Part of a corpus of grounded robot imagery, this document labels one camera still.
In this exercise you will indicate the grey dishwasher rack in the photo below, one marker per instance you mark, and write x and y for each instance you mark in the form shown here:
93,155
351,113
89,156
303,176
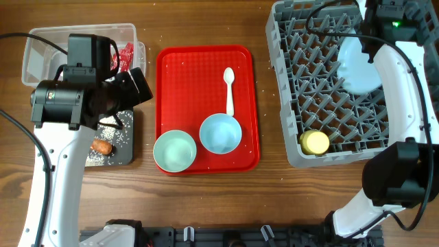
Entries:
304,39

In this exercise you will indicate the light blue bowl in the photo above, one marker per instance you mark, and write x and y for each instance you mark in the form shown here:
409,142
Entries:
220,133

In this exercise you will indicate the black plastic tray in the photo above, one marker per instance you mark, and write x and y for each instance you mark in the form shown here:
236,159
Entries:
116,144

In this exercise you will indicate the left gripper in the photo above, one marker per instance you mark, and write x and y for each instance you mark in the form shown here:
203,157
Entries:
129,95

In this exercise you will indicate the green bowl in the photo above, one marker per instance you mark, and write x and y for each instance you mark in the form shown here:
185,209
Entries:
174,151

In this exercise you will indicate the clear plastic bin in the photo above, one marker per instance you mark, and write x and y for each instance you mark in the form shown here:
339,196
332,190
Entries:
41,61

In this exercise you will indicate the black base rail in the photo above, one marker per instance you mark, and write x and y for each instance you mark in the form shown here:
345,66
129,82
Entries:
292,237

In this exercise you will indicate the white rice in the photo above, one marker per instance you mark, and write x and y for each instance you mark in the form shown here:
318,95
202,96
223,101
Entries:
113,133

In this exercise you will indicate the white plastic spoon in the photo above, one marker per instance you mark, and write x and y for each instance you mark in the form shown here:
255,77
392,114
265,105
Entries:
229,78

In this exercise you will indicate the light blue plate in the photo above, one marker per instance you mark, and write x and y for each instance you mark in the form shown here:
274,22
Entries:
360,77

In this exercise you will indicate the yellow cup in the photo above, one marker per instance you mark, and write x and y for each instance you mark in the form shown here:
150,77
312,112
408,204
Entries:
314,142

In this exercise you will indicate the red sauce packet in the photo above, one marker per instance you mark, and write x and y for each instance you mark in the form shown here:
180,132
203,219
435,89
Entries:
125,57

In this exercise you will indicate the red serving tray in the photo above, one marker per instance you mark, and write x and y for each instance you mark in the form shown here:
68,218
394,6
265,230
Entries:
190,87

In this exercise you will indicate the orange carrot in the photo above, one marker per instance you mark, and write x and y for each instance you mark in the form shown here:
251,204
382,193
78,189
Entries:
102,147

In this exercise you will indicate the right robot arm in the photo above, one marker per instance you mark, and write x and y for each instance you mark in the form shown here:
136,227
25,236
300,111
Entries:
400,39

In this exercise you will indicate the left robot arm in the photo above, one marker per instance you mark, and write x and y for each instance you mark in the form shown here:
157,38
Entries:
65,113

